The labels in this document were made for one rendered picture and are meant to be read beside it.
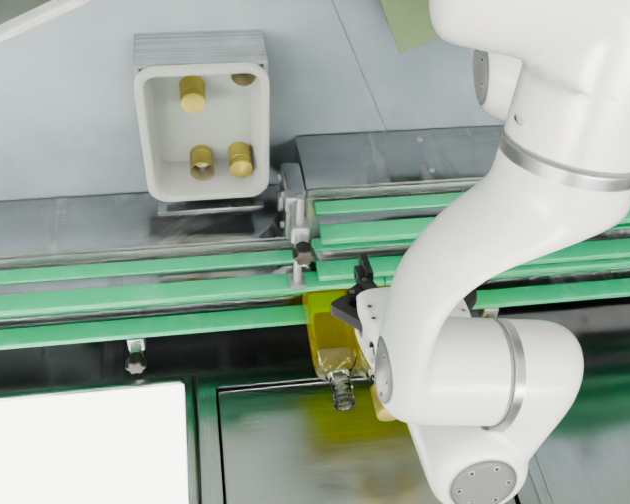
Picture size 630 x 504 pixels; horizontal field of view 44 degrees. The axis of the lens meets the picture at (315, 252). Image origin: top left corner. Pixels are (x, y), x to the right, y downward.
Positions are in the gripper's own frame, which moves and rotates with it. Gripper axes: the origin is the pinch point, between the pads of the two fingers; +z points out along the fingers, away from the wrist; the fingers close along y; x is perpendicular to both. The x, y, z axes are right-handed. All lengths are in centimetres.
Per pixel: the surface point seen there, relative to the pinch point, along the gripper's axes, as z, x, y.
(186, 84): 38.1, 8.0, -19.7
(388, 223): 27.3, -9.6, 6.7
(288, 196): 30.6, -6.1, -6.9
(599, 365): 28, -40, 45
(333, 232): 26.3, -9.9, -1.2
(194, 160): 40.1, -4.1, -19.5
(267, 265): 32.6, -18.4, -9.9
